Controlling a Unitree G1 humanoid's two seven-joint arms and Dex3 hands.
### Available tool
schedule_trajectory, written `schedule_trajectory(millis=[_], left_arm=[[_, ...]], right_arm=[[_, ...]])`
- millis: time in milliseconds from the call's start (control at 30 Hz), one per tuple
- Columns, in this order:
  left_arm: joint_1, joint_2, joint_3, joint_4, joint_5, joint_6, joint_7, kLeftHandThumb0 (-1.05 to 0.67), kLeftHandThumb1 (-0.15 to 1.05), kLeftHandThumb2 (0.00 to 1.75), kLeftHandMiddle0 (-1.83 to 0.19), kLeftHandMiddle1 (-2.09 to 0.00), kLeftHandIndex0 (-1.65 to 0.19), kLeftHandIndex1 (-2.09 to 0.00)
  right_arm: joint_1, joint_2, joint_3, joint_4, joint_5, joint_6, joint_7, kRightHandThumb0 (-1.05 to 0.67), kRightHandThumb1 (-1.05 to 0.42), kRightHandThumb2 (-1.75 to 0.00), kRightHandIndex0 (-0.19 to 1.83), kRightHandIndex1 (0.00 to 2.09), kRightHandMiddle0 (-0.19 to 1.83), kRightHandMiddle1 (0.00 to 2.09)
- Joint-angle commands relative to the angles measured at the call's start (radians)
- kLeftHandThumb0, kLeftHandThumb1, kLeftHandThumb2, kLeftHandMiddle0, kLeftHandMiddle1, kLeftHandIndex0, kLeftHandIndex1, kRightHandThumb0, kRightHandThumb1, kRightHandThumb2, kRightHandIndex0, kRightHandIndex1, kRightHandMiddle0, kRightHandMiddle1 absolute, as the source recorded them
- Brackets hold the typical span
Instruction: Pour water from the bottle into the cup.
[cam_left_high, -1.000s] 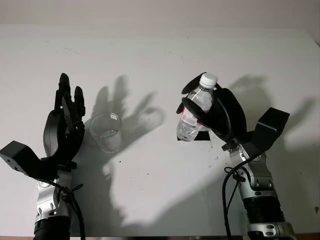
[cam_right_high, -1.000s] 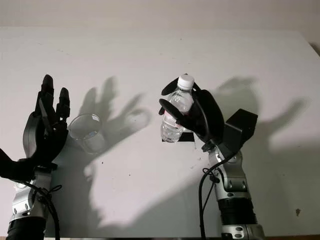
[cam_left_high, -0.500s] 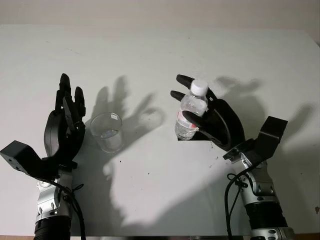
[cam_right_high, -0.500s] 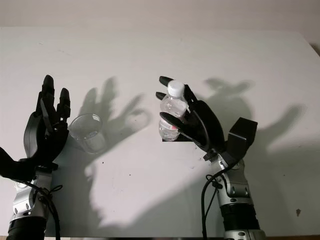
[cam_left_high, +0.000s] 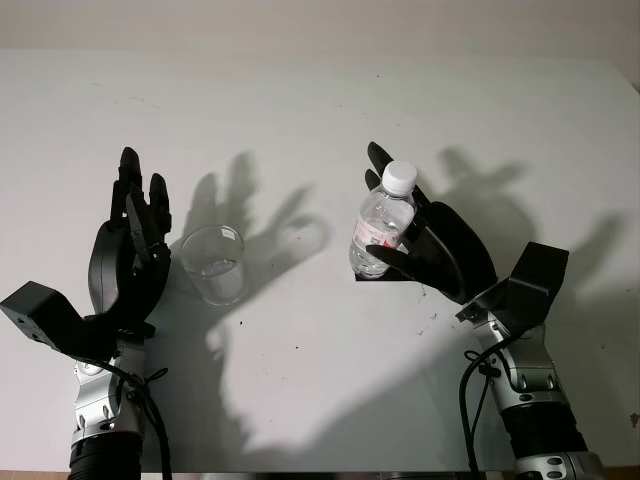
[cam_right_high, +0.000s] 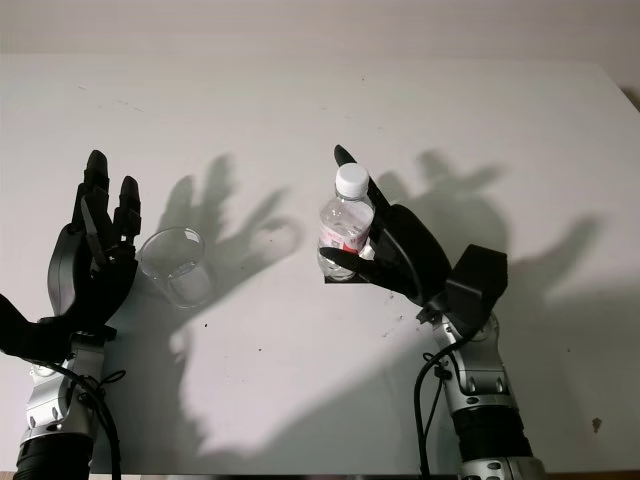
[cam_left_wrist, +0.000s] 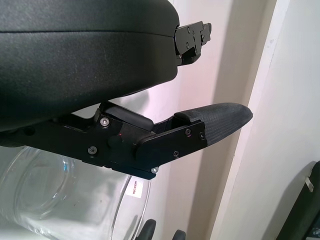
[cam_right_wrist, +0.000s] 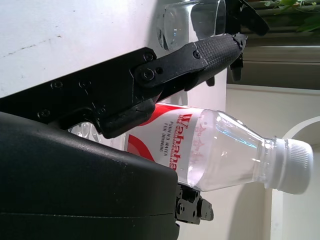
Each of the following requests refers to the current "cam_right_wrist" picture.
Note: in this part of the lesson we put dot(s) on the clear plastic water bottle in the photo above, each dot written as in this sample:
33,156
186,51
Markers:
225,150

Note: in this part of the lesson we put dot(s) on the clear glass cup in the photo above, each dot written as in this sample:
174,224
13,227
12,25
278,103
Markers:
180,22

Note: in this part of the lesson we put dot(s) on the grey window ledge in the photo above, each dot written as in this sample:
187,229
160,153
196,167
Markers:
280,65

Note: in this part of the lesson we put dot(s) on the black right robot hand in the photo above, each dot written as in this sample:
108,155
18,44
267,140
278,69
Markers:
75,187

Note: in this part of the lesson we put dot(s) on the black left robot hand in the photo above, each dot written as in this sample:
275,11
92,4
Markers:
257,20

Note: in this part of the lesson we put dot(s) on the green leafy plant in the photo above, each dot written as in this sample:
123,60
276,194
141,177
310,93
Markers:
307,15

